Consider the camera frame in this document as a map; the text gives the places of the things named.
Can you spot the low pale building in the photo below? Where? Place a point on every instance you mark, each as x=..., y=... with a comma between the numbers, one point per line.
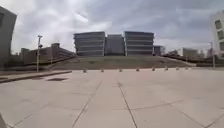
x=190, y=52

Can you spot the dark drain grate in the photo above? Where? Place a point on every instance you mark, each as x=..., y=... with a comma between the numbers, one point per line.
x=56, y=79

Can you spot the grey striped building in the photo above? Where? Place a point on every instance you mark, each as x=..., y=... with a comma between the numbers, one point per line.
x=90, y=43

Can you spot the lamp pole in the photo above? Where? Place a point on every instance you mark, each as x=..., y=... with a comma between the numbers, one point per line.
x=38, y=55

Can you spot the row of concrete bollards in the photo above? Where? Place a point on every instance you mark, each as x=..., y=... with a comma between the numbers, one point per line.
x=102, y=70

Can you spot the pale concrete slab plaza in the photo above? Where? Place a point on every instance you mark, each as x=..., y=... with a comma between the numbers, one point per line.
x=110, y=100

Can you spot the low brown building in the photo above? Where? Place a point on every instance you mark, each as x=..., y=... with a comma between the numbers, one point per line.
x=55, y=51

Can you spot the white building with windows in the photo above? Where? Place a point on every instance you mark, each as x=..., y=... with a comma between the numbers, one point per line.
x=220, y=33

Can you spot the wide stone staircase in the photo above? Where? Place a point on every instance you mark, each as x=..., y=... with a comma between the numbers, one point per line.
x=116, y=62

